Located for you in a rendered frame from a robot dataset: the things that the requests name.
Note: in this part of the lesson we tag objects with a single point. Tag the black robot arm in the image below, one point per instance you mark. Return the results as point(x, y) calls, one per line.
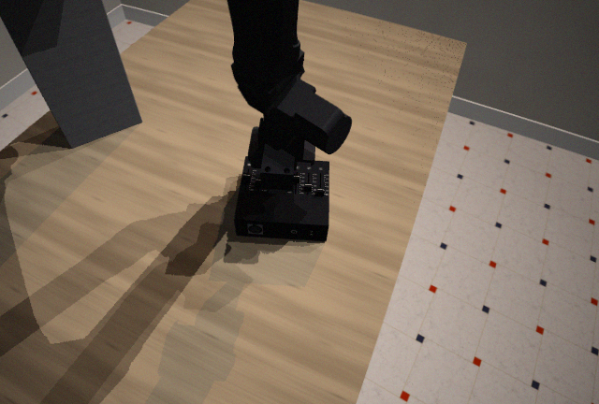
point(267, 56)

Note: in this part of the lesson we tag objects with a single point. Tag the black lighting desk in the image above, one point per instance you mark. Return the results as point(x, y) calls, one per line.
point(299, 214)

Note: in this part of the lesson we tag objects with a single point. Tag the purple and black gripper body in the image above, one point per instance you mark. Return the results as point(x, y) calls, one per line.
point(253, 155)

